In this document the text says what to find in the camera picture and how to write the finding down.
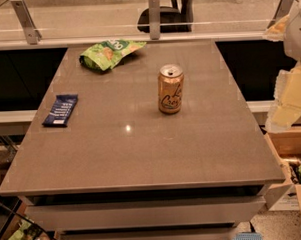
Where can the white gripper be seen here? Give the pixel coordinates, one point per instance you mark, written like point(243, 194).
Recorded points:
point(297, 39)

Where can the orange soda can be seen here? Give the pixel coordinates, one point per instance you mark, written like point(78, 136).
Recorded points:
point(170, 85)

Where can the green rice chip bag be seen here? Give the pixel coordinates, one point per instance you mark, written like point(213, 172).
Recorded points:
point(107, 54)

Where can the green bag in bin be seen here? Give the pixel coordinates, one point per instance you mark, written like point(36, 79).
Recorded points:
point(22, 236)

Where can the cardboard box with items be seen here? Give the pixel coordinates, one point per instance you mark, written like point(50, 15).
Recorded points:
point(286, 147)

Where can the black office chair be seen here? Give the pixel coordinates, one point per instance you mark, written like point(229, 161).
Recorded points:
point(176, 18)

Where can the blue mesh basket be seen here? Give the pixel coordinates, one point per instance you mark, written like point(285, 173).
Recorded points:
point(248, 236)

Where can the lower grey drawer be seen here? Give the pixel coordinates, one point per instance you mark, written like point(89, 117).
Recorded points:
point(166, 234)

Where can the grey drawer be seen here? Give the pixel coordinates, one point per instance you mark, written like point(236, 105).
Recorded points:
point(145, 213)
point(166, 234)

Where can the blue snack bar wrapper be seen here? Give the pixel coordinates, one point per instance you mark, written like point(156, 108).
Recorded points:
point(61, 110)

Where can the upper grey drawer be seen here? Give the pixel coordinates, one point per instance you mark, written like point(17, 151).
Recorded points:
point(145, 213)

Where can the right metal railing bracket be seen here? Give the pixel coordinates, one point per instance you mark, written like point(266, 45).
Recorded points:
point(284, 7)

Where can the metal railing bracket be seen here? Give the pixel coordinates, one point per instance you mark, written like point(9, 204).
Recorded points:
point(154, 19)
point(32, 35)
point(284, 7)

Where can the middle metal railing bracket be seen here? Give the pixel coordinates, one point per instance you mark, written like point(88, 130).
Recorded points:
point(154, 19)

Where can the left metal railing bracket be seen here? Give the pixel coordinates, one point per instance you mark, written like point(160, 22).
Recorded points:
point(32, 35)

